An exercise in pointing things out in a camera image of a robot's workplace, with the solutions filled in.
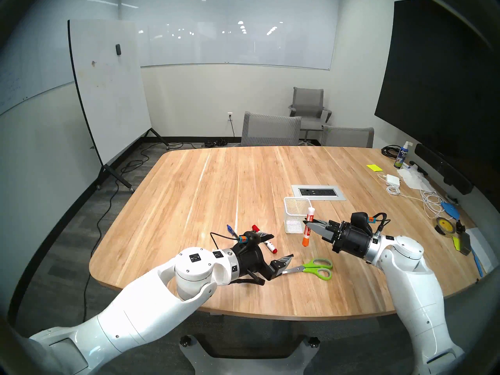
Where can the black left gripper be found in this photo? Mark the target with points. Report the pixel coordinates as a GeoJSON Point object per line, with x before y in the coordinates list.
{"type": "Point", "coordinates": [254, 261]}

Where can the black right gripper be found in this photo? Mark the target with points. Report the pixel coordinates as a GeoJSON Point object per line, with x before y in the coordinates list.
{"type": "Point", "coordinates": [351, 241]}

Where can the orange white Expo marker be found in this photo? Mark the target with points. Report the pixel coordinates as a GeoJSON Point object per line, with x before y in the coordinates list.
{"type": "Point", "coordinates": [305, 239]}

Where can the white mesh pen holder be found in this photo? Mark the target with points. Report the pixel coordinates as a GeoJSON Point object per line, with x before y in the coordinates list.
{"type": "Point", "coordinates": [291, 222]}

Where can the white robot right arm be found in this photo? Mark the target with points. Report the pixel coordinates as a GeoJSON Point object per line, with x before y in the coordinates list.
{"type": "Point", "coordinates": [414, 300]}

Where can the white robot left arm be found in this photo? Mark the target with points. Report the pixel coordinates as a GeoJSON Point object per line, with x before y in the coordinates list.
{"type": "Point", "coordinates": [129, 323]}

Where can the red capped white marker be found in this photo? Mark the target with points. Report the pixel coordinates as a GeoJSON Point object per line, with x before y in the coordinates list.
{"type": "Point", "coordinates": [271, 246]}

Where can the blue ballpoint pen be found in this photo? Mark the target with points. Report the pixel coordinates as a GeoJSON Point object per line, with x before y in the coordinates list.
{"type": "Point", "coordinates": [231, 230]}

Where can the silver table outlet box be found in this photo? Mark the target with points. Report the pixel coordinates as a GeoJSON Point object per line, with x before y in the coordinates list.
{"type": "Point", "coordinates": [318, 192]}

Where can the yellow sticky note pad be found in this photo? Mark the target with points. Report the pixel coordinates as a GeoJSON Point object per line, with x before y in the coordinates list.
{"type": "Point", "coordinates": [374, 167]}

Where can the white power adapter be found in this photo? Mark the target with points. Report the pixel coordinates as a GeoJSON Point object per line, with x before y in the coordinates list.
{"type": "Point", "coordinates": [392, 179]}

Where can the gray mesh office chair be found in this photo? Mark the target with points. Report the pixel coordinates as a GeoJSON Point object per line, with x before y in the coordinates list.
{"type": "Point", "coordinates": [270, 130]}
{"type": "Point", "coordinates": [347, 136]}

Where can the white crumpled plastic sheet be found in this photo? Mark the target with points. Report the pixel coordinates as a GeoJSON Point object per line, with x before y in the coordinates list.
{"type": "Point", "coordinates": [415, 178]}

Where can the whiteboard cleaner spray bottle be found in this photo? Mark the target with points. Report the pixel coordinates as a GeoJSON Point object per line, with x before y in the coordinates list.
{"type": "Point", "coordinates": [400, 157]}

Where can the yellow black tape roll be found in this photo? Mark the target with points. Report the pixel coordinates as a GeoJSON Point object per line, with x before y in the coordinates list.
{"type": "Point", "coordinates": [439, 227]}

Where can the gray office chair with armrests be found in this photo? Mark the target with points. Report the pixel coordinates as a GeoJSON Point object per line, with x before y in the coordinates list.
{"type": "Point", "coordinates": [308, 101]}

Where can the blue flat plastic piece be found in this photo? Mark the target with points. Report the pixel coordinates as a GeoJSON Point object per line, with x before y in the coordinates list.
{"type": "Point", "coordinates": [452, 209]}

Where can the black video sound bar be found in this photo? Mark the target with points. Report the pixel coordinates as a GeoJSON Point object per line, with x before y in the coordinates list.
{"type": "Point", "coordinates": [441, 166]}

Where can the yellow green small card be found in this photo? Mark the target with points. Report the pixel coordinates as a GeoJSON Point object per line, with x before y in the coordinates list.
{"type": "Point", "coordinates": [456, 243]}

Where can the small black bottle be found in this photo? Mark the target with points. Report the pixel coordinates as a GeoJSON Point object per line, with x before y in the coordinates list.
{"type": "Point", "coordinates": [460, 226]}

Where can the dark gray small box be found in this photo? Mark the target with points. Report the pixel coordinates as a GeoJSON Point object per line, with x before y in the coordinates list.
{"type": "Point", "coordinates": [466, 243]}

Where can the bright blue thin stick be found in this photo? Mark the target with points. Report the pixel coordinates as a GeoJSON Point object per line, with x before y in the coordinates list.
{"type": "Point", "coordinates": [478, 261]}

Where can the white paper sheet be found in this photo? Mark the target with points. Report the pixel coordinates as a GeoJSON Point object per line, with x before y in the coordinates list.
{"type": "Point", "coordinates": [486, 249]}

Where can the rolling white whiteboard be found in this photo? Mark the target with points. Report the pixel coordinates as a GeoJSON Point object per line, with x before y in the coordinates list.
{"type": "Point", "coordinates": [109, 93]}

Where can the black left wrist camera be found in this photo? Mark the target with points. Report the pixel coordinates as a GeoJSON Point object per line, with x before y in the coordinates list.
{"type": "Point", "coordinates": [250, 237]}

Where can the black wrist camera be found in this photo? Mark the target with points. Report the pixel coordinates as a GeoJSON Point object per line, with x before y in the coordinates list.
{"type": "Point", "coordinates": [250, 237]}
{"type": "Point", "coordinates": [360, 221]}

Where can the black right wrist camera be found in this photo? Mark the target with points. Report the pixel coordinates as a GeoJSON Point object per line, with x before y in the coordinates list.
{"type": "Point", "coordinates": [360, 221]}

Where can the large black wall screen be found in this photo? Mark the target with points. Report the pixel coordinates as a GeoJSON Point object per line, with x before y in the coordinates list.
{"type": "Point", "coordinates": [437, 85]}

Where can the wide glass wall board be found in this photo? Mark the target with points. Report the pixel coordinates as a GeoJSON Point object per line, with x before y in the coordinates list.
{"type": "Point", "coordinates": [242, 30]}

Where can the side wall whiteboard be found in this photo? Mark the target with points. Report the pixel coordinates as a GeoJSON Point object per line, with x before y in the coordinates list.
{"type": "Point", "coordinates": [27, 73]}

